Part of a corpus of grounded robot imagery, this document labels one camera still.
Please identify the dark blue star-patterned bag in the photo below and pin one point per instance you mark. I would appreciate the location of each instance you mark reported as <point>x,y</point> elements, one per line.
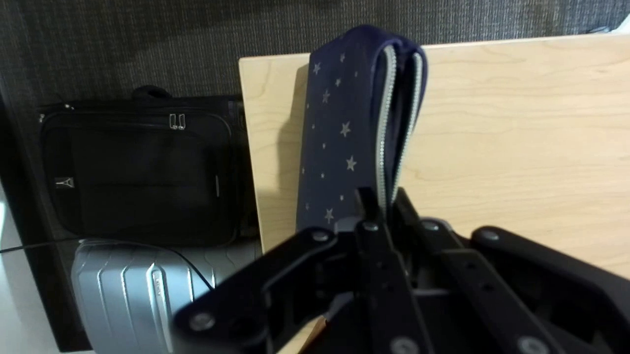
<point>366,91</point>

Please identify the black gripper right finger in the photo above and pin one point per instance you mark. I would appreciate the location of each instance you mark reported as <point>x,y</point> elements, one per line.
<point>474,310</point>

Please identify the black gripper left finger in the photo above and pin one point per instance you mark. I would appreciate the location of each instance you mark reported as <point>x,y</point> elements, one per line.
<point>395,320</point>

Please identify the black soft bag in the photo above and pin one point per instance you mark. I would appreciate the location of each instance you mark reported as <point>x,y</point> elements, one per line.
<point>153,168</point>

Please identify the silver hard-shell suitcase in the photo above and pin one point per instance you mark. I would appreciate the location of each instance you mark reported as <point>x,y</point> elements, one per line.
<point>127,294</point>

